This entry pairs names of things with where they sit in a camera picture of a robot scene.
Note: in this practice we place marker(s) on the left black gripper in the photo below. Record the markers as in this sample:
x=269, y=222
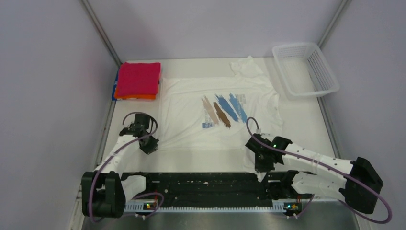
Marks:
x=152, y=147

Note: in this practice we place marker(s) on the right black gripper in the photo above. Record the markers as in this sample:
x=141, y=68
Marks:
x=260, y=167

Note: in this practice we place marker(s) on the white printed t-shirt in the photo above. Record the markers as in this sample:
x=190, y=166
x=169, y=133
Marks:
x=217, y=115

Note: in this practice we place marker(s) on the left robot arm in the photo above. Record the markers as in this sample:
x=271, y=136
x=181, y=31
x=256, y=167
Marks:
x=104, y=191

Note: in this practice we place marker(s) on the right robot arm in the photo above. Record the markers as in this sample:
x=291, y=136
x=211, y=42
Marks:
x=313, y=173

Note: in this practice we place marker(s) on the orange folded t-shirt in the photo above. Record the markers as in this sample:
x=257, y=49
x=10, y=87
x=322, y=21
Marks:
x=115, y=96

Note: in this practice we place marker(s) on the blue folded t-shirt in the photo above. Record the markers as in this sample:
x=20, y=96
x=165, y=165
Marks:
x=114, y=88

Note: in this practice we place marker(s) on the red folded t-shirt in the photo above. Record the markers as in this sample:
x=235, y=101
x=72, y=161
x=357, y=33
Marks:
x=138, y=78

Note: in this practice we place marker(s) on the right controller board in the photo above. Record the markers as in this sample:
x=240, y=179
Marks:
x=288, y=207

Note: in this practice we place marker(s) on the controller board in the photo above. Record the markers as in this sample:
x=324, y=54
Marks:
x=288, y=207
x=145, y=205

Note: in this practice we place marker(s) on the left controller board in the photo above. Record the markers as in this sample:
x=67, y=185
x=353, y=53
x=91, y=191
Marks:
x=145, y=205

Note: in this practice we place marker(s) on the white plastic basket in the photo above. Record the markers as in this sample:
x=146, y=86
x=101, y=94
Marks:
x=304, y=71

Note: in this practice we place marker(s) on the black mounting base rail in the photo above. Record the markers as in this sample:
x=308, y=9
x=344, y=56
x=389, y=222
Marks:
x=229, y=192

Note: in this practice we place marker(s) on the left aluminium frame post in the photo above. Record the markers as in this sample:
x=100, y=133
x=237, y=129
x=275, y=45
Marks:
x=100, y=31

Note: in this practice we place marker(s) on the aluminium frame post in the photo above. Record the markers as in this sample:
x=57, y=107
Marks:
x=333, y=23
x=100, y=31

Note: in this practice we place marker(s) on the right aluminium frame post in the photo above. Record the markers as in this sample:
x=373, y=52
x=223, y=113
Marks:
x=333, y=23

